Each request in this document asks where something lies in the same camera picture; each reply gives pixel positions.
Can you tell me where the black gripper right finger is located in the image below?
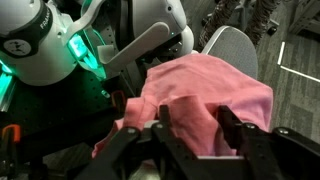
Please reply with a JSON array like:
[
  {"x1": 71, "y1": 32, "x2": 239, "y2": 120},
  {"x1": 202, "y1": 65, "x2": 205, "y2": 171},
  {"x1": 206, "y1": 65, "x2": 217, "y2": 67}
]
[{"x1": 218, "y1": 105, "x2": 320, "y2": 180}]

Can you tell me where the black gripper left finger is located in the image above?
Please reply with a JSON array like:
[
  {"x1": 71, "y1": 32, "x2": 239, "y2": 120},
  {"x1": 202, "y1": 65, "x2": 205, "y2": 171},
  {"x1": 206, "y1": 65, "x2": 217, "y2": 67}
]
[{"x1": 74, "y1": 105, "x2": 204, "y2": 180}]

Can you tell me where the pink cloth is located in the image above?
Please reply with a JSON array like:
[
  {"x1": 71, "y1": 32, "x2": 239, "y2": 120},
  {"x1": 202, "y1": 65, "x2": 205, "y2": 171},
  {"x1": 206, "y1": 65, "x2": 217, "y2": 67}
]
[{"x1": 91, "y1": 53, "x2": 274, "y2": 159}]

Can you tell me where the grey swivel office chair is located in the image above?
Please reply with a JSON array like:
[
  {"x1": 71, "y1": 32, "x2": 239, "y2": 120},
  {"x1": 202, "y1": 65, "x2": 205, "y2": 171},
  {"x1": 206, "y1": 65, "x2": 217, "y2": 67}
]
[{"x1": 201, "y1": 25, "x2": 259, "y2": 81}]

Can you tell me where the black chair caster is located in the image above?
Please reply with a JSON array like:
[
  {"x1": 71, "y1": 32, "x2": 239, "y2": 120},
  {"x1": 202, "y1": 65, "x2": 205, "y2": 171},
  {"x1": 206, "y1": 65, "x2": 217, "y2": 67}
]
[{"x1": 266, "y1": 19, "x2": 279, "y2": 36}]

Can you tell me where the black perforated robot table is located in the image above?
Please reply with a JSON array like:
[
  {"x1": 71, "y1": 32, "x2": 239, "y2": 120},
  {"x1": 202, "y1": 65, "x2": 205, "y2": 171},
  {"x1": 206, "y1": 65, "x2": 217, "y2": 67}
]
[{"x1": 0, "y1": 66, "x2": 148, "y2": 168}]

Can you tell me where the striped fuzzy fabric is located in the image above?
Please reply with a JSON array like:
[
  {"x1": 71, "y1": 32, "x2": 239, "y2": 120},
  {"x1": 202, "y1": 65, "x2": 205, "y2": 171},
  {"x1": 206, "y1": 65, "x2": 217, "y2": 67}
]
[{"x1": 198, "y1": 0, "x2": 284, "y2": 51}]

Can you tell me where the red handled clamp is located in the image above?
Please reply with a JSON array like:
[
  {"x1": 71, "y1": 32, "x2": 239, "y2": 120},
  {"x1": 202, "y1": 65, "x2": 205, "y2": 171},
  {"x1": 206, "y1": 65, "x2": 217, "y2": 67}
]
[{"x1": 111, "y1": 89, "x2": 127, "y2": 111}]

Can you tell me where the orange handled clamp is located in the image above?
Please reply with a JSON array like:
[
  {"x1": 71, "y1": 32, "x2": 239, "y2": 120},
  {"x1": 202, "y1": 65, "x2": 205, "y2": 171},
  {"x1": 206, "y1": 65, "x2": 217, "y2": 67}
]
[{"x1": 0, "y1": 123, "x2": 21, "y2": 168}]

